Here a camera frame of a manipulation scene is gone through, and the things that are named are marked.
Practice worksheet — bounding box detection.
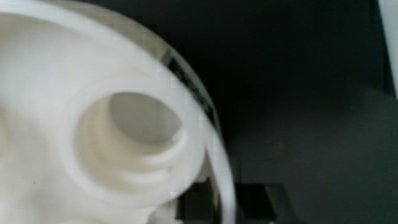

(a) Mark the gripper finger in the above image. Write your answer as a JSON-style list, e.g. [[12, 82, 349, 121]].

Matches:
[[236, 183, 296, 224]]

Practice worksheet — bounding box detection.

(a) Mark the white round stool seat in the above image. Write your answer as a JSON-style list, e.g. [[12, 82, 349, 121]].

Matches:
[[0, 0, 236, 224]]

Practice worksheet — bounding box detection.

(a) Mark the white right fence bar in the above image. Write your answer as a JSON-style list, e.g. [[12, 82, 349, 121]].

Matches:
[[378, 0, 398, 98]]

